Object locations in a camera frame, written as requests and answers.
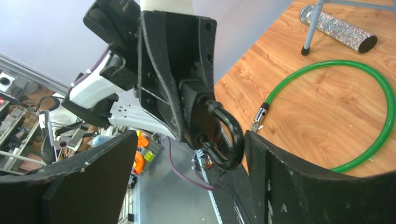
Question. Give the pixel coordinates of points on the light blue music stand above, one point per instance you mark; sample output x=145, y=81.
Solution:
x=320, y=4

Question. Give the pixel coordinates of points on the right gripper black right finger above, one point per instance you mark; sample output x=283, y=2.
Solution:
x=290, y=190

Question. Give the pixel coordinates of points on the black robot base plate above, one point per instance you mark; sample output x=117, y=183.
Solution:
x=231, y=198

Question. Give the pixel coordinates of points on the black padlock with keys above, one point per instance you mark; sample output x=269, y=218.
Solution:
x=204, y=117

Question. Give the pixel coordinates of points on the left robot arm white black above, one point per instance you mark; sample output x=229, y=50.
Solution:
x=110, y=95

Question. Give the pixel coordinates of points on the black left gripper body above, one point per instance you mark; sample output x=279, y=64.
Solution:
x=173, y=47

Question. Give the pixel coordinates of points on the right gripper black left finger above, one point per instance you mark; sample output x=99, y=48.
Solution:
x=88, y=188

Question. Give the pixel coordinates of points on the glittery silver microphone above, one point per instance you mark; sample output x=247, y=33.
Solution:
x=346, y=33

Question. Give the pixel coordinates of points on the green cable lock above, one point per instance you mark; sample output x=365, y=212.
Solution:
x=338, y=114

